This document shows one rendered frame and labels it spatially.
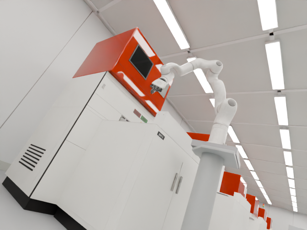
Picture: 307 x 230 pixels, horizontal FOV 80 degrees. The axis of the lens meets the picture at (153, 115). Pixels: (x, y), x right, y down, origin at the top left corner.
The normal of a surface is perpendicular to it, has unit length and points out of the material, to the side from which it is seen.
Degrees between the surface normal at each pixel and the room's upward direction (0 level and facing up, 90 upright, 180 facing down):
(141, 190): 90
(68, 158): 90
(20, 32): 90
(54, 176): 90
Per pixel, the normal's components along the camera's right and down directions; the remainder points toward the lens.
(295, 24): -0.37, 0.85
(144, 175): 0.76, 0.03
